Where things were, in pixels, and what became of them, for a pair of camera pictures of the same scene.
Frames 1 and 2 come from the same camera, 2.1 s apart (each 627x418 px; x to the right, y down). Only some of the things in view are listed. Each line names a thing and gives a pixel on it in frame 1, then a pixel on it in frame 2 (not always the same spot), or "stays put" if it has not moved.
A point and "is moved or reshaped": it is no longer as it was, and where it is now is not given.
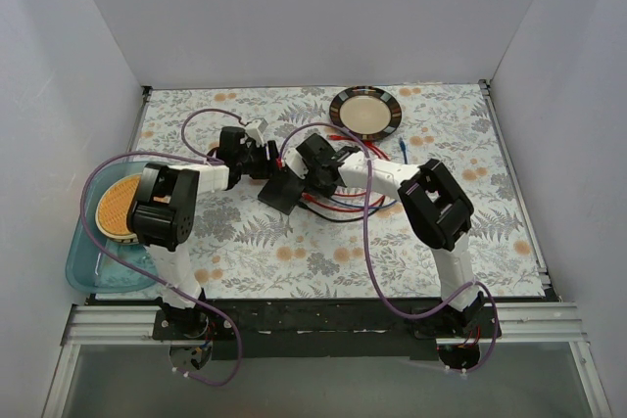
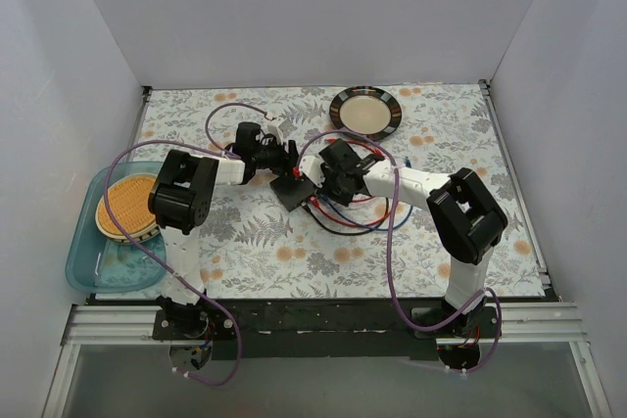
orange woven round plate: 113,209 stays put
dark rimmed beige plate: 368,112 stays put
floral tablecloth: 356,243 stays put
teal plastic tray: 94,262 stays put
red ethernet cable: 342,209 is moved or reshaped
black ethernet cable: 339,219 is moved or reshaped
